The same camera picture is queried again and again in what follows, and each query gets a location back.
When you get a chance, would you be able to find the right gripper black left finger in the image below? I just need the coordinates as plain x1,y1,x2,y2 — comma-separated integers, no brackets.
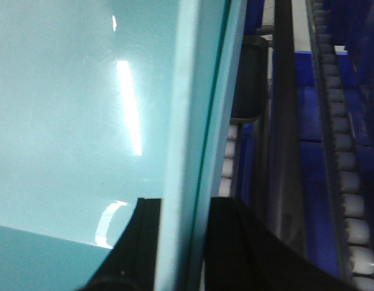
80,198,161,290

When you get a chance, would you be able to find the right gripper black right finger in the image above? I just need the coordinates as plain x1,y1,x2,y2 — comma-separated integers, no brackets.
204,197,353,291

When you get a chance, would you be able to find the grey metal divider rail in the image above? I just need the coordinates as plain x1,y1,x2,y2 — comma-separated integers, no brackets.
268,1,306,257

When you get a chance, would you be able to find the light teal plastic bin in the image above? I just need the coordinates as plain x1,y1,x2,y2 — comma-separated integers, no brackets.
0,1,247,290

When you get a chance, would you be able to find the white roller track right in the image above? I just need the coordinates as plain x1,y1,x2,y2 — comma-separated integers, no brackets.
306,1,374,282

